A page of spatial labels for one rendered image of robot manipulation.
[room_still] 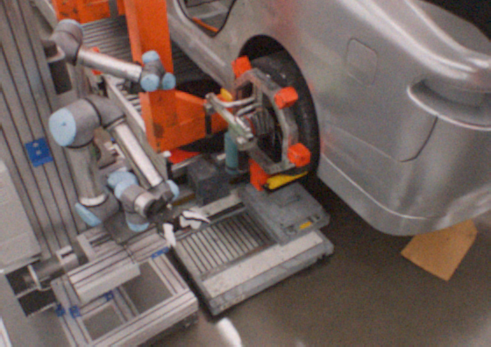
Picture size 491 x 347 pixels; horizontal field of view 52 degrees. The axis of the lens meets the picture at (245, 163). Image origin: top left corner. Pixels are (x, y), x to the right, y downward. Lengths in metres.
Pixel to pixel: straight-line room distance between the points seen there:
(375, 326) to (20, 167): 1.95
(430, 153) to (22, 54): 1.46
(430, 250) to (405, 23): 1.79
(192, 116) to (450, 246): 1.77
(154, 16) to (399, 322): 2.05
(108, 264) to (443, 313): 1.84
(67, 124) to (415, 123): 1.21
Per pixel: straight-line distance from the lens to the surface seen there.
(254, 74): 2.58
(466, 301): 3.18
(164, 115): 2.89
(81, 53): 2.27
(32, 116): 1.98
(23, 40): 1.85
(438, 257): 3.32
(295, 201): 3.14
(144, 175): 1.87
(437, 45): 1.83
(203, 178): 3.02
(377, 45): 1.93
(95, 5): 4.64
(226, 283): 2.91
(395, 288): 3.10
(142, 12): 2.57
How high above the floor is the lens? 2.44
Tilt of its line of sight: 41 degrees down
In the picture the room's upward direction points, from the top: straight up
